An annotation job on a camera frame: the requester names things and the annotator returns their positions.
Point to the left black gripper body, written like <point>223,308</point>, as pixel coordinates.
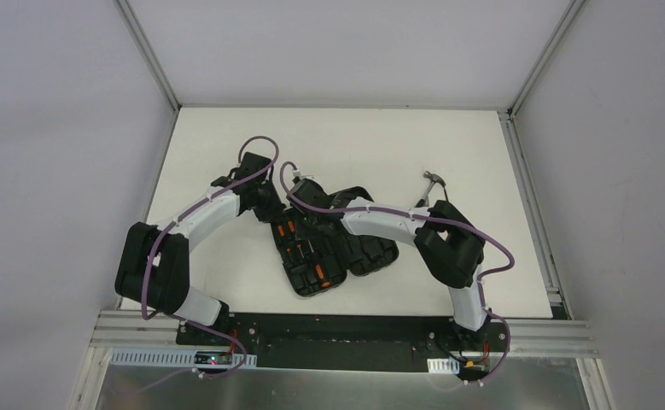
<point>275,208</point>

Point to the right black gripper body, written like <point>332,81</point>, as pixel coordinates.
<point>321,202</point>

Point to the black plastic tool case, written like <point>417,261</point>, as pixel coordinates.
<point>344,254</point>

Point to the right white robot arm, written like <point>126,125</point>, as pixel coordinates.
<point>451,251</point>

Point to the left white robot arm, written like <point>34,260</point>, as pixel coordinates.
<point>155,262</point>

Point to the flat screwdriver in case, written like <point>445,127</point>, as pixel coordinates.
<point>317,256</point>

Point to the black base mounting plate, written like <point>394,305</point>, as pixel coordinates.
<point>347,342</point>

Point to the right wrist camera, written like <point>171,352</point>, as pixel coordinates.
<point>298,175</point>

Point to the hammer with black handle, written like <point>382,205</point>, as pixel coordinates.
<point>433,180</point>

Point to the left white cable duct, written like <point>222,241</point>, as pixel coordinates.
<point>178,358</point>

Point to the white cable duct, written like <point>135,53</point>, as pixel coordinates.
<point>443,366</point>
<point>178,358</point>

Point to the aluminium frame rail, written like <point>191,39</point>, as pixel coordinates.
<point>528,337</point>

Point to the right white cable duct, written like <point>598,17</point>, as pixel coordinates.
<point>443,366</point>

